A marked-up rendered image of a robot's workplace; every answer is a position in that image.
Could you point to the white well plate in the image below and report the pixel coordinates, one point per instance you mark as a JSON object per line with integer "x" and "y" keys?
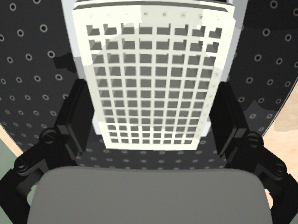
{"x": 135, "y": 111}

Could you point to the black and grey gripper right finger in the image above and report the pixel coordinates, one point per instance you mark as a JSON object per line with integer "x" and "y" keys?
{"x": 233, "y": 137}

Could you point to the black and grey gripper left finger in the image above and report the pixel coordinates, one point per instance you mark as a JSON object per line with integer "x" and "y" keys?
{"x": 69, "y": 134}

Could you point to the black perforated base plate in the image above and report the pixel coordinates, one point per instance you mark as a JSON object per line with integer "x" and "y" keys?
{"x": 37, "y": 73}

